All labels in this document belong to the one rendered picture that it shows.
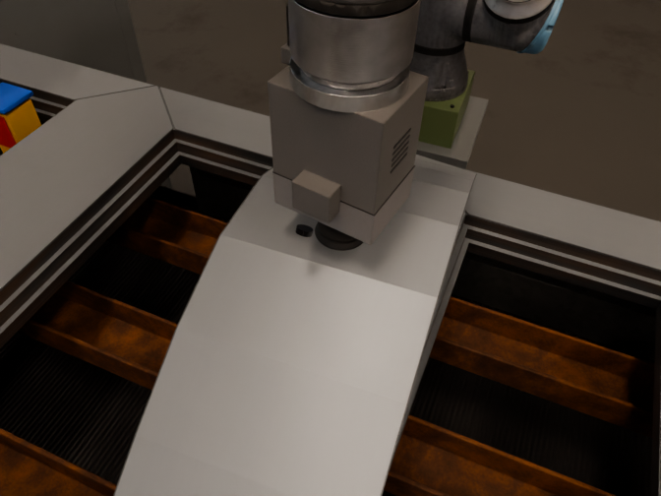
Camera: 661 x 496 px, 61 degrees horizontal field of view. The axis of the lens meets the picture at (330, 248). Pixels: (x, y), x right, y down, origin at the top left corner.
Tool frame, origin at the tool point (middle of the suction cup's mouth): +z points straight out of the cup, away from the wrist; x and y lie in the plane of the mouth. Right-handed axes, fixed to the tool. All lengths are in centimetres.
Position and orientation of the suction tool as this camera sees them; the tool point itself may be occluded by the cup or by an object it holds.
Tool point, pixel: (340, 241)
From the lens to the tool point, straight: 46.8
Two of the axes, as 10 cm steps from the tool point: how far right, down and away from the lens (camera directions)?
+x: 5.2, -6.2, 5.9
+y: 8.5, 4.0, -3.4
